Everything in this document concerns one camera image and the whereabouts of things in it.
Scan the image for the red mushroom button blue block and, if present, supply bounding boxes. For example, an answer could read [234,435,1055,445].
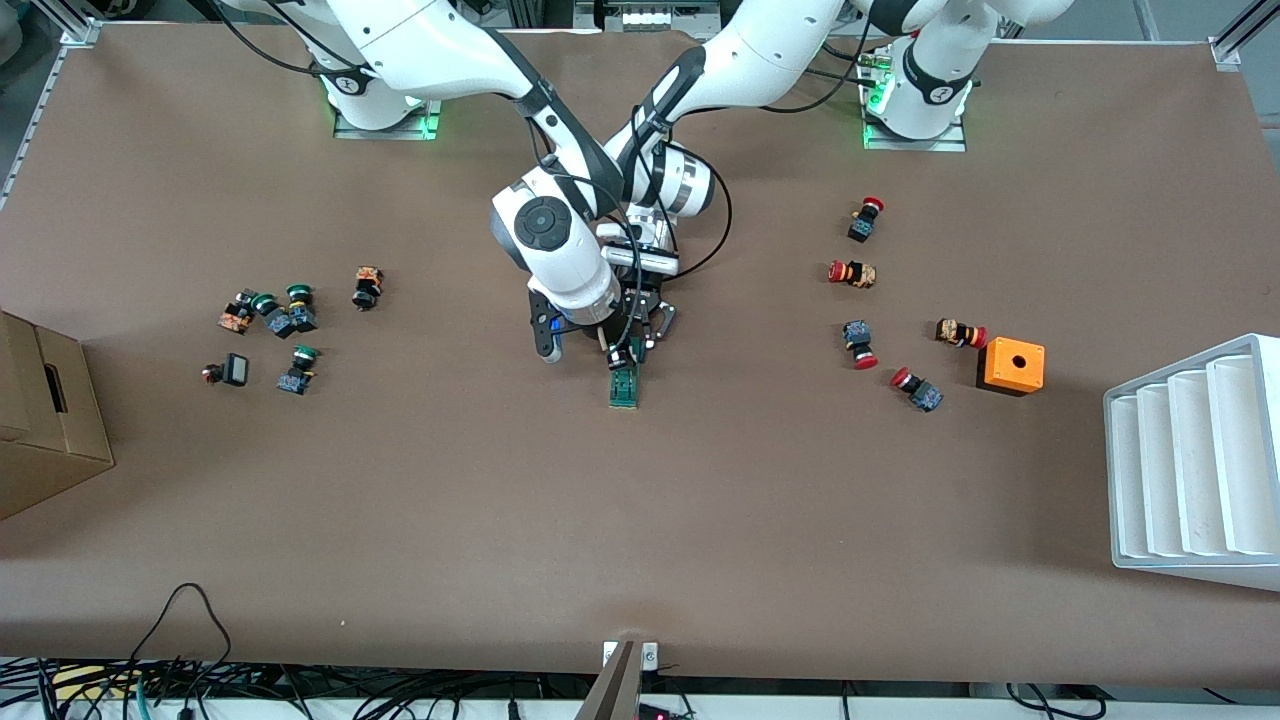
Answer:
[842,319,880,371]
[889,366,945,414]
[847,196,886,244]

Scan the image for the device with white lights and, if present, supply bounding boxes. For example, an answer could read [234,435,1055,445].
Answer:
[573,0,723,33]

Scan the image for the green button blue block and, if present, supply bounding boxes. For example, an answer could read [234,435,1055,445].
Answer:
[284,284,321,334]
[250,292,296,339]
[276,344,321,396]

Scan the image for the white stepped tray rack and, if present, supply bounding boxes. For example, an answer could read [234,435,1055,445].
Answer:
[1103,333,1280,593]

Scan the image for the brown cardboard box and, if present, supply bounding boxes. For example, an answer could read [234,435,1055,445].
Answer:
[0,310,115,521]

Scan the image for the yellow flat object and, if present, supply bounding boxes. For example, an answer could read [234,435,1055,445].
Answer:
[50,665,133,701]

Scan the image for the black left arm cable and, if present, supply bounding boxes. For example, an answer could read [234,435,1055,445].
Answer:
[655,165,734,283]

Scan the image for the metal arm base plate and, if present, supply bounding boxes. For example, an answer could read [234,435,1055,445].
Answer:
[333,95,443,141]
[862,95,969,153]

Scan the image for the aluminium profile post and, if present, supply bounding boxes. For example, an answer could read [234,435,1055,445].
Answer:
[573,640,661,720]

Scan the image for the orange button enclosure box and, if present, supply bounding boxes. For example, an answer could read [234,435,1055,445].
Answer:
[976,337,1046,398]

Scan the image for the black looped cable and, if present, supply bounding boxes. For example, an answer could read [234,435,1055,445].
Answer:
[128,583,233,691]

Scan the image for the aluminium frame profile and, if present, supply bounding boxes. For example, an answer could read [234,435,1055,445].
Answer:
[0,20,101,209]
[1208,0,1280,69]

